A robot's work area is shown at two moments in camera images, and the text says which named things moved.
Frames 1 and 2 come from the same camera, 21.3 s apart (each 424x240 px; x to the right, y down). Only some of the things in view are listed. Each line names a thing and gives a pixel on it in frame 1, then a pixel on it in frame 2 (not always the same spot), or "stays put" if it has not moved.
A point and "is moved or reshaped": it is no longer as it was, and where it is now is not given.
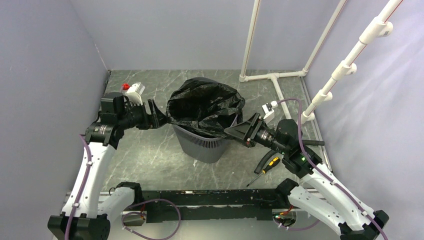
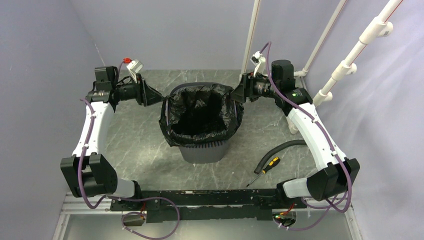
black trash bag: x=202 y=105 is moved or reshaped
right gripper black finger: x=245 y=130 to x=239 y=93
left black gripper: x=157 y=118 to x=146 y=95
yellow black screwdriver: x=274 y=162 stays put
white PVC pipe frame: x=379 y=29 stays put
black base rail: x=212 y=205 stays put
